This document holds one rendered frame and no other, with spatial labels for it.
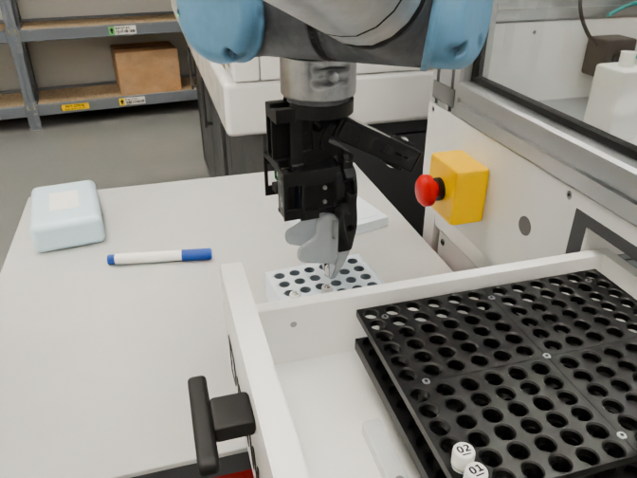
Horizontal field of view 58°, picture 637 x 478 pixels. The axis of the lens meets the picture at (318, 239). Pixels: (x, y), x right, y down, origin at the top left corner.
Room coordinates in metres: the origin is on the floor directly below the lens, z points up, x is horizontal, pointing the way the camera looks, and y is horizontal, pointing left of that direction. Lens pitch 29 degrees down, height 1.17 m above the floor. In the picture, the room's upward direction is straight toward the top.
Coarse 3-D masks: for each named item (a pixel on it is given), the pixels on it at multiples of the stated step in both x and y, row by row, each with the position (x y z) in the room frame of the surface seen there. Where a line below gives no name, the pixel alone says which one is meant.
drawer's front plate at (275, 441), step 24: (240, 264) 0.39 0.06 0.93; (240, 288) 0.35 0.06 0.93; (240, 312) 0.32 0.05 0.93; (240, 336) 0.30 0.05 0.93; (264, 336) 0.30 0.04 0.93; (240, 360) 0.30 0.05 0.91; (264, 360) 0.27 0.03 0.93; (240, 384) 0.31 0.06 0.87; (264, 384) 0.25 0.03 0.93; (264, 408) 0.23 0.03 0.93; (264, 432) 0.22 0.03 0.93; (288, 432) 0.22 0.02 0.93; (264, 456) 0.21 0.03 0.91; (288, 456) 0.20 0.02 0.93
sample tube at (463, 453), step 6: (456, 444) 0.22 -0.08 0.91; (462, 444) 0.22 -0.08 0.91; (468, 444) 0.22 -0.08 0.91; (456, 450) 0.22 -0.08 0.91; (462, 450) 0.22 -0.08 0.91; (468, 450) 0.22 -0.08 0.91; (474, 450) 0.22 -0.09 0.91; (456, 456) 0.21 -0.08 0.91; (462, 456) 0.21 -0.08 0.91; (468, 456) 0.21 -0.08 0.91; (474, 456) 0.21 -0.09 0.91; (456, 462) 0.21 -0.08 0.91; (462, 462) 0.21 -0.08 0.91; (468, 462) 0.21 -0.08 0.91; (456, 468) 0.21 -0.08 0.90; (462, 468) 0.21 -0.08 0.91
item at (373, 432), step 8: (368, 424) 0.30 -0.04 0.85; (376, 424) 0.30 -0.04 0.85; (368, 432) 0.29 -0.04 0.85; (376, 432) 0.29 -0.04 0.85; (384, 432) 0.29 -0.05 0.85; (368, 440) 0.29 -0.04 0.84; (376, 440) 0.28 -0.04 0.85; (384, 440) 0.28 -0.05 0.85; (376, 448) 0.27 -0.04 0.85; (384, 448) 0.27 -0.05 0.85; (392, 448) 0.27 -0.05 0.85; (376, 456) 0.27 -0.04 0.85; (384, 456) 0.27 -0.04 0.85; (392, 456) 0.27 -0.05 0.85; (376, 464) 0.27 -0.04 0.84; (384, 464) 0.26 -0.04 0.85; (392, 464) 0.26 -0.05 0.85; (400, 464) 0.26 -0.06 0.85; (384, 472) 0.26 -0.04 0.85; (392, 472) 0.25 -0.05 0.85; (400, 472) 0.25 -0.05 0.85
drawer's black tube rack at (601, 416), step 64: (448, 320) 0.35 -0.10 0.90; (512, 320) 0.35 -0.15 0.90; (576, 320) 0.35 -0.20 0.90; (384, 384) 0.31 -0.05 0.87; (448, 384) 0.28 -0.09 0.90; (512, 384) 0.28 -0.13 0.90; (576, 384) 0.28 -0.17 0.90; (448, 448) 0.25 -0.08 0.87; (512, 448) 0.23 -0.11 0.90; (576, 448) 0.23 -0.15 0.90
